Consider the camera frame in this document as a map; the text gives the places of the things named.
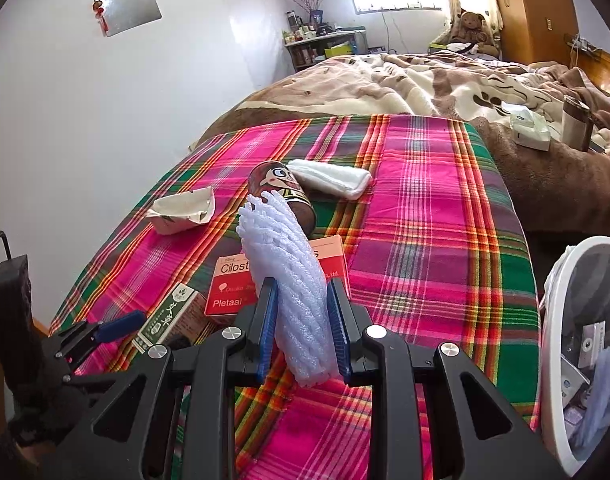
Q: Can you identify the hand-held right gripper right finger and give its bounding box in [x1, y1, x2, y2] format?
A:
[326, 279, 566, 480]

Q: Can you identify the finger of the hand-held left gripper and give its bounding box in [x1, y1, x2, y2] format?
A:
[48, 319, 100, 348]
[68, 310, 147, 362]

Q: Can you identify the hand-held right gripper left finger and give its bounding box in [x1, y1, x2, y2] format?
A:
[45, 276, 281, 480]

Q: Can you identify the green white carton box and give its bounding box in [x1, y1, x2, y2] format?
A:
[132, 282, 211, 356]

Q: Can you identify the white foam net sleeve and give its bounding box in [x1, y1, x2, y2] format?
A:
[236, 192, 336, 389]

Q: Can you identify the white bin with grey bag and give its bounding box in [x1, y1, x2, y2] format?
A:
[540, 236, 610, 478]

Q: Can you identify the red white medicine box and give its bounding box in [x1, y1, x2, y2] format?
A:
[205, 234, 347, 317]

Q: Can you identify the pink green plaid blanket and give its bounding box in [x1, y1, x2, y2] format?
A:
[48, 114, 543, 480]

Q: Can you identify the crumpled beige carton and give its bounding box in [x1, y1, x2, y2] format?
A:
[146, 186, 217, 235]

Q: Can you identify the red cylindrical can with face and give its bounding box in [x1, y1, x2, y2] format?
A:
[248, 160, 318, 239]

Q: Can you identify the white folded towel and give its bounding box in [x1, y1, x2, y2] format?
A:
[286, 158, 373, 201]

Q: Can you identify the brown cream fleece blanket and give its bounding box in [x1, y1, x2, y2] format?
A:
[187, 52, 610, 233]

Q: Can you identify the white tissue box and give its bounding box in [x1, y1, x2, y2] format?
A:
[510, 112, 552, 152]

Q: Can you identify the shelf desk with bottles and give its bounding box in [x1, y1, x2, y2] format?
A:
[284, 30, 370, 72]

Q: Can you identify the white brown thermos cup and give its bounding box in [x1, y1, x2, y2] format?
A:
[561, 95, 593, 152]

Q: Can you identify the red knot ornament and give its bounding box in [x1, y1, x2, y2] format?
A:
[90, 0, 111, 37]

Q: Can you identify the brown teddy bear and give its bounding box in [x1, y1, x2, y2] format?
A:
[450, 10, 500, 56]

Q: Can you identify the wooden headboard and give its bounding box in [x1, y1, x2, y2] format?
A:
[565, 32, 610, 103]

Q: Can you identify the wooden wardrobe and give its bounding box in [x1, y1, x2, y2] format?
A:
[485, 0, 580, 65]

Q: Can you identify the power strip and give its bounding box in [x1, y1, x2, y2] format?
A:
[565, 34, 603, 54]

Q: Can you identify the silver wall panel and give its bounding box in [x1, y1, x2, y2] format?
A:
[92, 0, 163, 37]

